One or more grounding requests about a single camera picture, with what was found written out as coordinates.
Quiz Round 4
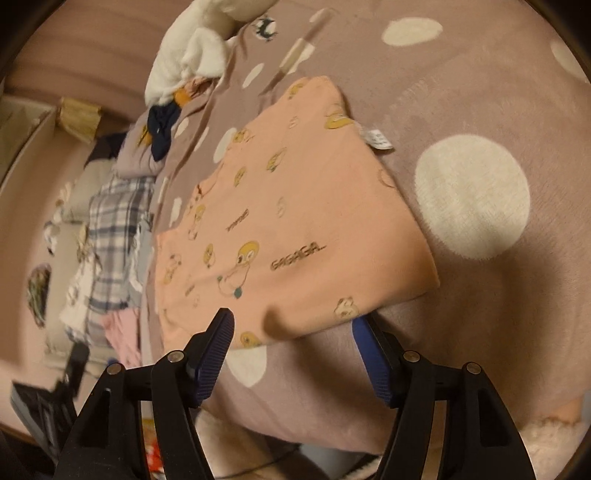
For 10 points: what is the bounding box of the pink folded garment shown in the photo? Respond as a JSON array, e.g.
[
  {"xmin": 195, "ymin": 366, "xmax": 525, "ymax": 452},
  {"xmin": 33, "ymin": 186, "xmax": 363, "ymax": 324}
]
[{"xmin": 102, "ymin": 308, "xmax": 141, "ymax": 369}]

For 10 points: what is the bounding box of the navy and orange garment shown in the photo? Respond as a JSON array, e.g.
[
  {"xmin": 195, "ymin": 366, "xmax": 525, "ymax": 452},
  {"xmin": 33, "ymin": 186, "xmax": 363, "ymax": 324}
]
[{"xmin": 137, "ymin": 88, "xmax": 202, "ymax": 162}]

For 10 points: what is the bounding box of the mauve polka dot blanket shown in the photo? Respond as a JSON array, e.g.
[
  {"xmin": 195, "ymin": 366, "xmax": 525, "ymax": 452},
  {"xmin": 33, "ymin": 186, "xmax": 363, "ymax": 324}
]
[{"xmin": 151, "ymin": 1, "xmax": 590, "ymax": 425}]

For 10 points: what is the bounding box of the beige headboard cushion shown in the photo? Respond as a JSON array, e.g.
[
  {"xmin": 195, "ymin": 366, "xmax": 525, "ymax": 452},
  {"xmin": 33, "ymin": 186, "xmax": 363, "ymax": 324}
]
[{"xmin": 43, "ymin": 160, "xmax": 113, "ymax": 368}]

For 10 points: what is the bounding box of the plaid checked pillow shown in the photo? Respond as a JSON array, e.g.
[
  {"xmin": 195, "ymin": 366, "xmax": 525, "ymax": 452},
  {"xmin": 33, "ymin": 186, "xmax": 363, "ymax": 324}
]
[{"xmin": 65, "ymin": 174, "xmax": 154, "ymax": 347}]

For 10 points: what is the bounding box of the peach cartoon print garment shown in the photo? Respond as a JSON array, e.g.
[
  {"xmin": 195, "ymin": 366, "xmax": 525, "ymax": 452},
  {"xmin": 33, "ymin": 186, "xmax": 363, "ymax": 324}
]
[{"xmin": 154, "ymin": 76, "xmax": 439, "ymax": 350}]

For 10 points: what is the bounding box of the colourful round wall ornament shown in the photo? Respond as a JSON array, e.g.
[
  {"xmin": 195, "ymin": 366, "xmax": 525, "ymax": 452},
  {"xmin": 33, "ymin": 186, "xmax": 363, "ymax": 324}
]
[{"xmin": 26, "ymin": 263, "xmax": 52, "ymax": 329}]

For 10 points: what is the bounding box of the mauve small pillow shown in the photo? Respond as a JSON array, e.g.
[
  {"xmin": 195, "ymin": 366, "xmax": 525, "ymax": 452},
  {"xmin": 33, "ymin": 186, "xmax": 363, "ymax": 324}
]
[{"xmin": 114, "ymin": 110, "xmax": 165, "ymax": 179}]

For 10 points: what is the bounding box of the white fluffy plush garment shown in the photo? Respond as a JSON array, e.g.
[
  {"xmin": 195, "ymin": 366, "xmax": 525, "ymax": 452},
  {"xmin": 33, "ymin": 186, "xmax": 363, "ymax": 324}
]
[{"xmin": 144, "ymin": 0, "xmax": 274, "ymax": 107}]

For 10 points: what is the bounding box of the white folded clothes pile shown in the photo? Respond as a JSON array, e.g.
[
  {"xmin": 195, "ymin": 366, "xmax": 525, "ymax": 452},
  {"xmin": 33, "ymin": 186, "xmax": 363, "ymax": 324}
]
[{"xmin": 59, "ymin": 254, "xmax": 101, "ymax": 338}]

